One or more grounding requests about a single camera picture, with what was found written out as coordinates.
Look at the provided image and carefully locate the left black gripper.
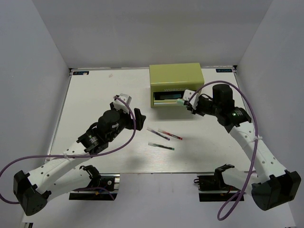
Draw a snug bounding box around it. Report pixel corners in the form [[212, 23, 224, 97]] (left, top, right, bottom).
[[107, 102, 146, 142]]

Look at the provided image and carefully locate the green cap highlighter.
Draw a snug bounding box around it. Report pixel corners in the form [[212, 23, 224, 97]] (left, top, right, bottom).
[[176, 99, 185, 106]]

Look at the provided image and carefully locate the chest drawer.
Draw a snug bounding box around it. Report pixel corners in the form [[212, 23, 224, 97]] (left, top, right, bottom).
[[151, 91, 184, 108]]

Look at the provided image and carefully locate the blue highlighter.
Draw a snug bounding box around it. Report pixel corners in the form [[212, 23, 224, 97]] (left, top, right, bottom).
[[159, 94, 182, 100]]

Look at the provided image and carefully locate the green metal drawer chest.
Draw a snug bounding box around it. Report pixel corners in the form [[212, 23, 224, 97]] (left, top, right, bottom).
[[149, 63, 205, 101]]

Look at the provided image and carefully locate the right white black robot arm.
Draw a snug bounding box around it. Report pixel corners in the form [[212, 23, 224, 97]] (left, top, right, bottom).
[[182, 81, 301, 211]]

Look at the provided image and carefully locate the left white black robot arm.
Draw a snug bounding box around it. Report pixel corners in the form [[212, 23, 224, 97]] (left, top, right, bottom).
[[13, 106, 146, 216]]

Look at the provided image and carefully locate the purple gel pen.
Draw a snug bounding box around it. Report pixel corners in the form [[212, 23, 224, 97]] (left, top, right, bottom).
[[147, 128, 170, 141]]

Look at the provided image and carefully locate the green gel pen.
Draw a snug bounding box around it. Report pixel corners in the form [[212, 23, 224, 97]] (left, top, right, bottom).
[[148, 142, 175, 151]]

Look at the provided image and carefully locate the red gel pen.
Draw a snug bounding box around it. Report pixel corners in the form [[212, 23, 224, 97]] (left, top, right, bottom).
[[158, 129, 183, 140]]

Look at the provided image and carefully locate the right blue table label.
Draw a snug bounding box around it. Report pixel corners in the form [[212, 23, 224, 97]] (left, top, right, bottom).
[[216, 68, 233, 73]]

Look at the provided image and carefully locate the blue table label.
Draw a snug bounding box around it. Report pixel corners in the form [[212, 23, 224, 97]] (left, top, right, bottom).
[[216, 68, 233, 73], [73, 71, 89, 76]]

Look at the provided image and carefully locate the left blue table label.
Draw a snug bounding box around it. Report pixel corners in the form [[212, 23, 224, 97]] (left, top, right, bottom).
[[73, 71, 89, 76]]

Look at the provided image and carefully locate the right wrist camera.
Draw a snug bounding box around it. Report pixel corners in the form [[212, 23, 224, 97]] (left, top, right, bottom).
[[182, 89, 200, 110]]

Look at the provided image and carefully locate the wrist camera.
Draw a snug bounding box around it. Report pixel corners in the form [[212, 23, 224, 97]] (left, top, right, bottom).
[[182, 89, 200, 110], [113, 94, 132, 114]]

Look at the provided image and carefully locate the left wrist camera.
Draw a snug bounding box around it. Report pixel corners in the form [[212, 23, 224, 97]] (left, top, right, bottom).
[[113, 94, 132, 114]]

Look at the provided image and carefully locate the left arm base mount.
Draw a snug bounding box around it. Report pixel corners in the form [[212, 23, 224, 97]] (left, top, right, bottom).
[[69, 174, 120, 201]]

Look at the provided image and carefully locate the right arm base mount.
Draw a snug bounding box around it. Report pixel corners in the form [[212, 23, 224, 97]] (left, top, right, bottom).
[[193, 174, 238, 202]]

